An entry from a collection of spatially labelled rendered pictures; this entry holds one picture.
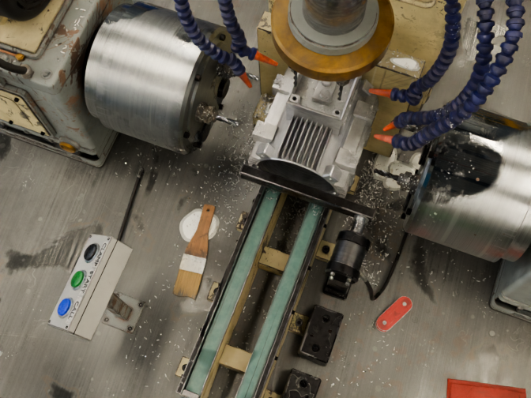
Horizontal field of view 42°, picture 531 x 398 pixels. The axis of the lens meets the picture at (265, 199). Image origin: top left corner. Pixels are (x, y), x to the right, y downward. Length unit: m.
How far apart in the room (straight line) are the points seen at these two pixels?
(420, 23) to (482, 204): 0.35
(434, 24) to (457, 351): 0.63
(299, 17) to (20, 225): 0.82
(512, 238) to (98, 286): 0.68
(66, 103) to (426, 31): 0.66
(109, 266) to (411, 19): 0.68
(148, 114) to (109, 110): 0.08
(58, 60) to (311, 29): 0.48
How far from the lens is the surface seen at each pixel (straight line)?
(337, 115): 1.17
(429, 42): 1.35
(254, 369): 1.28
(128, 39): 1.25
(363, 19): 1.02
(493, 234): 1.19
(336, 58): 1.01
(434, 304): 1.45
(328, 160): 1.21
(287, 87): 1.28
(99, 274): 1.18
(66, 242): 1.52
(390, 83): 1.26
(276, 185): 1.25
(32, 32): 1.29
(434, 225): 1.19
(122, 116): 1.27
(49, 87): 1.25
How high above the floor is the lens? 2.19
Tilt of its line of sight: 70 degrees down
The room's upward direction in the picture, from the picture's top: 4 degrees counter-clockwise
